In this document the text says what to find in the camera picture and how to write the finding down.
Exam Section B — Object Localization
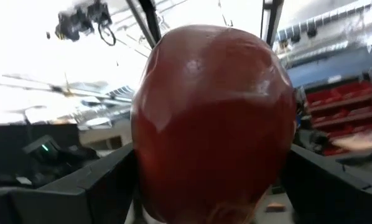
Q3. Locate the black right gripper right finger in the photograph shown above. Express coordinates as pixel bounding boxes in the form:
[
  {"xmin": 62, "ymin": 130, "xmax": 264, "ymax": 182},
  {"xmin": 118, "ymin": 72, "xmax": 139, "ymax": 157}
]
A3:
[{"xmin": 281, "ymin": 143, "xmax": 372, "ymax": 224}]

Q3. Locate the black aluminium table frame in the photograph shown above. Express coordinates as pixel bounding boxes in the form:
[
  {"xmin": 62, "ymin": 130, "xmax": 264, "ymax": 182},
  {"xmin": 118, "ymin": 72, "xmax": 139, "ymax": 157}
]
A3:
[{"xmin": 125, "ymin": 0, "xmax": 285, "ymax": 49}]

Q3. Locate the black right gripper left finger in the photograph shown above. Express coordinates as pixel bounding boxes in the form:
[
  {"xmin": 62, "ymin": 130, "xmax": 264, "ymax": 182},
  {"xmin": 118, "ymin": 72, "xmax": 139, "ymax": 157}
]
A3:
[{"xmin": 0, "ymin": 143, "xmax": 139, "ymax": 224}]

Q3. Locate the dark red apple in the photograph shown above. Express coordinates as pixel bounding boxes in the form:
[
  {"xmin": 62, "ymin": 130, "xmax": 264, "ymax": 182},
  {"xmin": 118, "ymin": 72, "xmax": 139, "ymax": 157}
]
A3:
[{"xmin": 130, "ymin": 24, "xmax": 298, "ymax": 224}]

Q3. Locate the black overhead camera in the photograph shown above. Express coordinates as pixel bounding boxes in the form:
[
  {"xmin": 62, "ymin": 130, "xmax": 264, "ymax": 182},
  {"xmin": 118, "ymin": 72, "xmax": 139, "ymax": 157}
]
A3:
[{"xmin": 54, "ymin": 0, "xmax": 117, "ymax": 47}]

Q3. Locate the red storage bin shelf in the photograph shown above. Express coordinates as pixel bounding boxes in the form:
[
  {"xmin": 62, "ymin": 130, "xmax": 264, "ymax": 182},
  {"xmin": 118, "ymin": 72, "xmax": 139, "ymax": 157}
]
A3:
[{"xmin": 304, "ymin": 77, "xmax": 372, "ymax": 156}]

